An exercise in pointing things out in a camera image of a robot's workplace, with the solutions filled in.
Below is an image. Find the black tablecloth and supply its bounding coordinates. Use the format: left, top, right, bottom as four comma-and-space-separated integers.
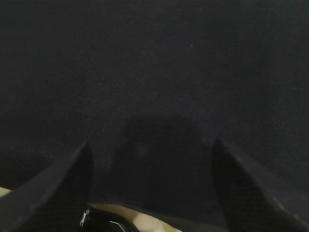
0, 0, 309, 228

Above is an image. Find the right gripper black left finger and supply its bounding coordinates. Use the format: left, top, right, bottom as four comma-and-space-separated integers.
0, 143, 94, 232

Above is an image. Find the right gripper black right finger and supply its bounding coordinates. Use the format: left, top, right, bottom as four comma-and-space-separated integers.
211, 139, 309, 232

